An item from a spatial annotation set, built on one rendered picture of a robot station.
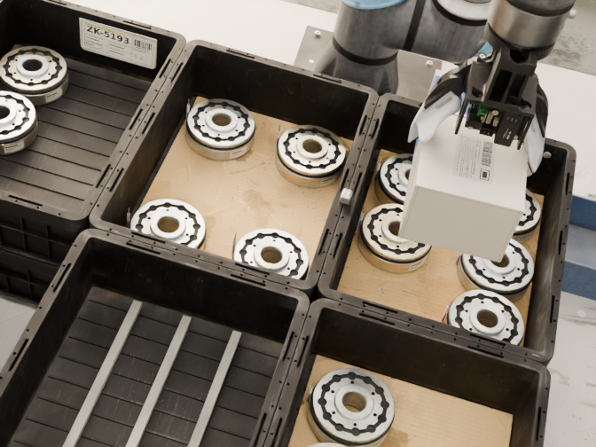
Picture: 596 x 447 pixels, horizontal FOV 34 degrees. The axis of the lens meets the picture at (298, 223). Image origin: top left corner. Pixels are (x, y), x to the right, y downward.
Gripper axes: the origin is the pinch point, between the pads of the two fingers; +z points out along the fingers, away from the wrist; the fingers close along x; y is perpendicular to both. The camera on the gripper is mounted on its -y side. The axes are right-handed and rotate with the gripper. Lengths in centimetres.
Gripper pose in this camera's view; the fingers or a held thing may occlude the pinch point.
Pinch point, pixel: (471, 152)
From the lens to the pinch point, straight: 116.1
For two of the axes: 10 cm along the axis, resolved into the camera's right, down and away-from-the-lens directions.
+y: -2.1, 7.3, -6.5
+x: 9.7, 2.4, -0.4
